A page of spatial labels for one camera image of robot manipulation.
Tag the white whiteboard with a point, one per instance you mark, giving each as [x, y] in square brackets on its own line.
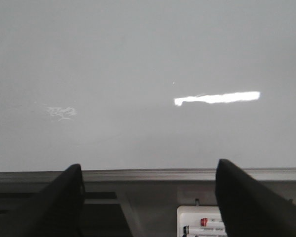
[139, 84]

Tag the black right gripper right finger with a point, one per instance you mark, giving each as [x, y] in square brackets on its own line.
[248, 208]

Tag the red capped marker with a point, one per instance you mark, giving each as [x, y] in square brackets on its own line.
[212, 222]

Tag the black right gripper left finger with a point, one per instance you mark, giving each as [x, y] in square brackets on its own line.
[53, 212]

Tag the black capped marker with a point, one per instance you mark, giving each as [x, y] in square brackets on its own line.
[195, 230]

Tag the white plastic marker bin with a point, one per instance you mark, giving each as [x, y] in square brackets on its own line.
[191, 215]

